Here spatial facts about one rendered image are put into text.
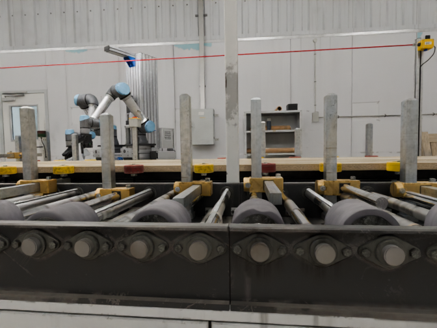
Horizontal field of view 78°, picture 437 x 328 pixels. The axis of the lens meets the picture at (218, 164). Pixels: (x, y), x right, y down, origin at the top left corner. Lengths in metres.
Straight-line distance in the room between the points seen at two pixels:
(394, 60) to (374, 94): 0.63
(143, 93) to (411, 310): 2.98
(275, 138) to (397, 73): 2.23
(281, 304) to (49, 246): 0.41
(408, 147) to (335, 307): 0.68
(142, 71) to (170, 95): 1.83
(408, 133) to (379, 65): 4.38
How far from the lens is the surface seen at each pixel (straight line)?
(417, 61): 2.41
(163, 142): 3.24
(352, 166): 1.21
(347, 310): 0.53
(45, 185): 1.22
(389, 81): 5.44
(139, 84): 3.20
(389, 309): 0.56
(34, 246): 0.59
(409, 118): 1.08
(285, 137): 4.79
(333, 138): 0.99
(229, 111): 1.07
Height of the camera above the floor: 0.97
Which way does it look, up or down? 3 degrees down
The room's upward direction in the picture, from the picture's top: 1 degrees counter-clockwise
